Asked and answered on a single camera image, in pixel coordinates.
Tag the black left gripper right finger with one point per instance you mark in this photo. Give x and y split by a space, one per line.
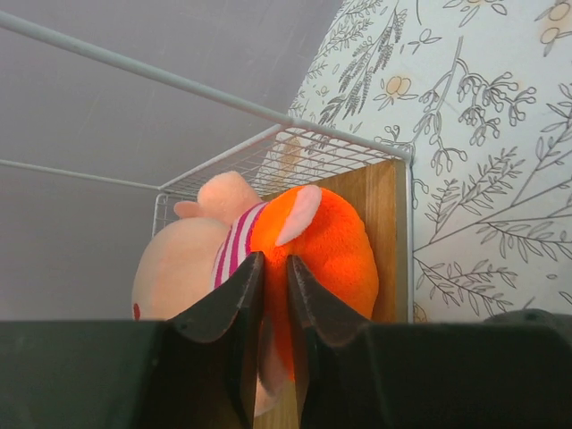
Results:
508 371

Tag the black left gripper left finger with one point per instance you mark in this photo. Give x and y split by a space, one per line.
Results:
196 370

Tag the peach doll plush striped shirt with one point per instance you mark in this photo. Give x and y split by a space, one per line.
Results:
213 234

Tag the floral table mat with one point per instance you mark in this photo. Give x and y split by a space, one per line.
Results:
479 93

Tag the white wire wooden shelf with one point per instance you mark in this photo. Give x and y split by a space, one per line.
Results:
374 178

